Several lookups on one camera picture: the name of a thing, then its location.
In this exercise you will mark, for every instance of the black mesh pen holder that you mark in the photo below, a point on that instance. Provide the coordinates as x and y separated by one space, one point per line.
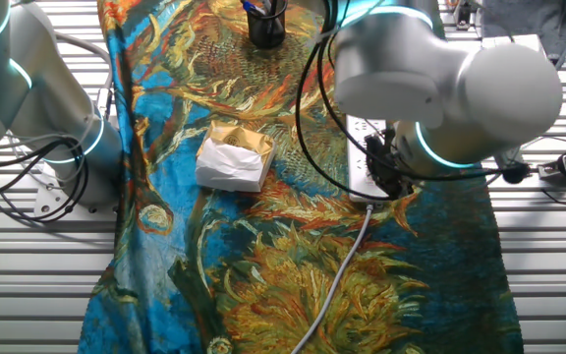
266 29

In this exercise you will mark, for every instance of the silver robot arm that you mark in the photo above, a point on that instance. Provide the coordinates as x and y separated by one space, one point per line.
484 88

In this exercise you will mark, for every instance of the flat white box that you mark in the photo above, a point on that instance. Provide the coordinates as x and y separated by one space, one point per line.
528 41

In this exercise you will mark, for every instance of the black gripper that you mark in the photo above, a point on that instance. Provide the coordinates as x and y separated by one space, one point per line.
380 159

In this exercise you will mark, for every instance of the sunflower painting print cloth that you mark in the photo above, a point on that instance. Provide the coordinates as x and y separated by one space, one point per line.
263 255

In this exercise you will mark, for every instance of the white power strip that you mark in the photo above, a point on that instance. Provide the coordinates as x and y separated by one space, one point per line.
359 167

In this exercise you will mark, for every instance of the gold and white box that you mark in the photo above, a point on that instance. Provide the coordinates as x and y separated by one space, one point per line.
234 159

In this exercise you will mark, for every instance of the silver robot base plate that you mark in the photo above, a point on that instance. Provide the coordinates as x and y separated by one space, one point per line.
49 194

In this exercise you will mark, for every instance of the grey folded cloth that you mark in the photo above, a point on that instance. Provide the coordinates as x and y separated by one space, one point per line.
533 17

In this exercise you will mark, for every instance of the blue pen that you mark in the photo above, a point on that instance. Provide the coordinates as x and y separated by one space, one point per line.
252 7

